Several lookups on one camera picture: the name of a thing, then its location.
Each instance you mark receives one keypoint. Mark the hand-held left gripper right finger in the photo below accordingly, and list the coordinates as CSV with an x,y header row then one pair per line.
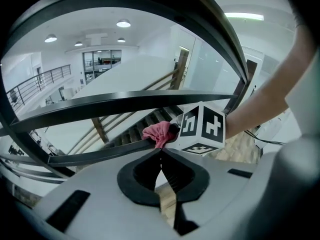
x,y
220,184

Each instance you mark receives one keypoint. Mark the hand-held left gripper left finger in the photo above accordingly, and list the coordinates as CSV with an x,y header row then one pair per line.
x,y
100,196

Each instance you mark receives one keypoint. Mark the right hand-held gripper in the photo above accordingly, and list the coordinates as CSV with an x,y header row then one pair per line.
x,y
210,129

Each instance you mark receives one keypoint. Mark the pink cloth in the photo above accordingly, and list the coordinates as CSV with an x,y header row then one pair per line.
x,y
160,132

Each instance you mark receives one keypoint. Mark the dark wooden railing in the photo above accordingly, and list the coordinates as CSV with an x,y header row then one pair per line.
x,y
125,101

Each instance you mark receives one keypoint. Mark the person's right forearm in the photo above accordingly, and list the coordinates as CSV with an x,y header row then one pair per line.
x,y
262,109

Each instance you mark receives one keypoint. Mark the stair balustrade with wooden rails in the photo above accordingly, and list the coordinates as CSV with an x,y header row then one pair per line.
x,y
180,69

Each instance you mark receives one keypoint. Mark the dark wooden staircase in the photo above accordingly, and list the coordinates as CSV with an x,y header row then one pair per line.
x,y
140,129

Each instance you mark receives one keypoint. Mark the long ceiling light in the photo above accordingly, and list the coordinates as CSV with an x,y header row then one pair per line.
x,y
243,16

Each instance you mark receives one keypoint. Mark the dome pendant lamp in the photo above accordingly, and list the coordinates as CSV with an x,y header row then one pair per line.
x,y
123,23
78,44
50,38
121,40

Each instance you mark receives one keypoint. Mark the black-framed glazed room window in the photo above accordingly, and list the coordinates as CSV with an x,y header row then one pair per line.
x,y
102,60

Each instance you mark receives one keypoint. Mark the black office chair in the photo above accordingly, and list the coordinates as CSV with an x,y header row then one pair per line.
x,y
13,96

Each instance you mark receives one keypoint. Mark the black mezzanine guardrail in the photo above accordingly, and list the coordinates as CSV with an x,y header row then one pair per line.
x,y
37,79

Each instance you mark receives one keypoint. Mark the white ceiling air conditioner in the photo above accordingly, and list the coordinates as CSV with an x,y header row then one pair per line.
x,y
96,39

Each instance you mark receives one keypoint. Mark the person's khaki shirt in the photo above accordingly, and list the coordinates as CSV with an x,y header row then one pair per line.
x,y
300,14

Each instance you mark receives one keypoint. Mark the brown wooden newel post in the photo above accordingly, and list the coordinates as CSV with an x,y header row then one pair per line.
x,y
252,70

